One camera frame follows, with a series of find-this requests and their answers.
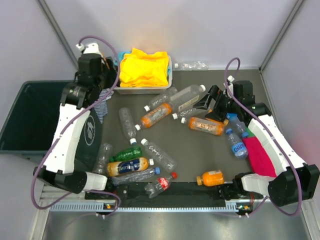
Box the dark green plastic bin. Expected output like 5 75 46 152
0 80 103 171

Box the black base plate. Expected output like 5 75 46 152
84 181 265 201

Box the grey cable duct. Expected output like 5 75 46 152
50 202 239 213

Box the blue cap bottle by right arm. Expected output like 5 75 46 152
226 113 249 139

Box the white plastic basket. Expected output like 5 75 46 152
114 55 173 95

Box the red cap cola bottle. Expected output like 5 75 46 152
144 172 178 199

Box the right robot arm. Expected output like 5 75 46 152
194 80 320 207

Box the magenta cloth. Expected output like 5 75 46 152
242 136 277 178

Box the large clear bottle with label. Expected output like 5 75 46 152
169 84 206 113

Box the blue label bottle right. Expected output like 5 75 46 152
225 128 248 159

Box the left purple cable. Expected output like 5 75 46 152
29 36 123 218

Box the blue striped cloth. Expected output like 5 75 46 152
94 91 114 124

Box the orange bottle tall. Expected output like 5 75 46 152
134 103 172 131

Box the yellow cloth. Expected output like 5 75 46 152
119 48 169 88

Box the green cloth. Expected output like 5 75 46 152
246 127 256 138

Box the clear bottle blue cap front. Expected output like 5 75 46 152
110 167 161 186

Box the crushed green bottle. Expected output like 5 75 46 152
109 146 143 163

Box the teal cloth in basket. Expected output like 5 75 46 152
113 51 131 66

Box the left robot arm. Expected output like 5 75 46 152
33 51 114 199

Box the orange bottle with dark label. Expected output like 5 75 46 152
106 157 155 177

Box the clear bottle white cap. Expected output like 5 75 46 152
118 107 137 145

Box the orange bottle near front edge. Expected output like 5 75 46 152
196 170 225 187

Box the clear ribbed bottle middle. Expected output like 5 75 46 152
172 107 212 120

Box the orange bottle with white label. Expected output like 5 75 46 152
180 117 224 136

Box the clear crushed bottle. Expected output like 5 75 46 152
141 138 177 173

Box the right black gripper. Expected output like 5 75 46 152
193 85 241 122

